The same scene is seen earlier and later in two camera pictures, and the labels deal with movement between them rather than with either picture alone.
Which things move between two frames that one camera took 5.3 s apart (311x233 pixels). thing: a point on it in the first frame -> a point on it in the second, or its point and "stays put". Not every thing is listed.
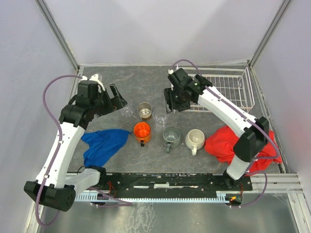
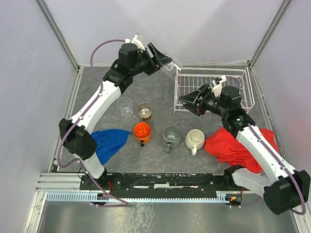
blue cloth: [103, 145] stays put
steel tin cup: [144, 109] stays put
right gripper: [170, 100] -> [204, 98]
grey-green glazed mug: [171, 138] stays put
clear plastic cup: [127, 109] stays put
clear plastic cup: [160, 115] -> [170, 69]
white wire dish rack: [234, 83] stays put
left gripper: [108, 101] -> [150, 59]
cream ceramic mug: [195, 140] stays put
